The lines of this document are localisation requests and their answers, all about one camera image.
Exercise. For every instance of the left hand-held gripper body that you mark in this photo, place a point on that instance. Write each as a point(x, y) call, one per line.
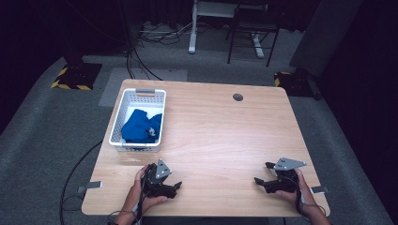
point(156, 181)

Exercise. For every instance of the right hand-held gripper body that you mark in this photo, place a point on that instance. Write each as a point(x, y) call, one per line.
point(284, 182)

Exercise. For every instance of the blue shirt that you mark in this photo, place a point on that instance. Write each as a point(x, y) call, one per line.
point(139, 128)

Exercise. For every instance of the white plastic basket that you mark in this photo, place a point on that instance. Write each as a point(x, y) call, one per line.
point(125, 122)

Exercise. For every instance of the person's right hand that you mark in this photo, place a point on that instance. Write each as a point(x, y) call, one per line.
point(303, 193)

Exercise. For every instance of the person's left hand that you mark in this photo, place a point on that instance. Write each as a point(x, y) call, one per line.
point(136, 197)

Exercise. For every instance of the grey tape strip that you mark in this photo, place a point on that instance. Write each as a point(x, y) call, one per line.
point(90, 186)

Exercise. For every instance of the grey round table grommet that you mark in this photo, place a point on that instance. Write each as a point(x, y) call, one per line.
point(238, 97)

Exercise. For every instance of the black yellow striped stand base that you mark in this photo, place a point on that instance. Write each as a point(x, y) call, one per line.
point(76, 78)
point(294, 84)

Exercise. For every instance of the black chair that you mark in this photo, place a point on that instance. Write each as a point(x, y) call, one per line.
point(231, 43)

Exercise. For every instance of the grey upright panel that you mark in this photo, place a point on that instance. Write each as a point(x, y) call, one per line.
point(322, 37)

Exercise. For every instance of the white desk frame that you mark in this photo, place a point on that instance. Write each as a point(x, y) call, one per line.
point(192, 37)

